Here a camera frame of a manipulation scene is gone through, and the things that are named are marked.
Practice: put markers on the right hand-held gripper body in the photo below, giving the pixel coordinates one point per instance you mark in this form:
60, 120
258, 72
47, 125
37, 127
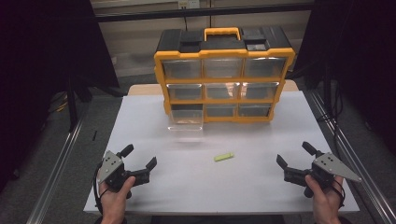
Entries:
331, 166

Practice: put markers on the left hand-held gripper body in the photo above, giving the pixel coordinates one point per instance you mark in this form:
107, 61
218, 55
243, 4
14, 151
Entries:
110, 165

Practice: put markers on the person's right hand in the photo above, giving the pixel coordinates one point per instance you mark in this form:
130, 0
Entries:
325, 202

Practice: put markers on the person's left hand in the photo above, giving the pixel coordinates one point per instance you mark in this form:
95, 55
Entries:
113, 202

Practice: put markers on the pulled-out clear plastic drawer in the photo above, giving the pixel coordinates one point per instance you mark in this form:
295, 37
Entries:
186, 120

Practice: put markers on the small light green stick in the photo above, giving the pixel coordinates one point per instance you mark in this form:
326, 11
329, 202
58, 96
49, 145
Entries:
223, 156

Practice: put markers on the black metal stand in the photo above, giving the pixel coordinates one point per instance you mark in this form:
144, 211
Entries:
72, 105

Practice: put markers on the set of closed clear drawers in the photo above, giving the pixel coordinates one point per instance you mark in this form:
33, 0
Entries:
182, 69

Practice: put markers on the black curtain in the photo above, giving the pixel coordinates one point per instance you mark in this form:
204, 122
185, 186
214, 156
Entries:
358, 46
37, 62

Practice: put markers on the yellow black drawer organizer cabinet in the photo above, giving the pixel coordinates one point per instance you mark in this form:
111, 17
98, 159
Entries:
224, 45

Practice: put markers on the black horizontal bar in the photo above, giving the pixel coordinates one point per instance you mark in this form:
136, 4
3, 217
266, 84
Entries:
202, 12

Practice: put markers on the aluminium floor rail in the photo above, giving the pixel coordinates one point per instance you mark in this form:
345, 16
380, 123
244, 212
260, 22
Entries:
358, 161
56, 168

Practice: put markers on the white wall outlet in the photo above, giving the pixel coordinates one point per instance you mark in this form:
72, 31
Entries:
188, 3

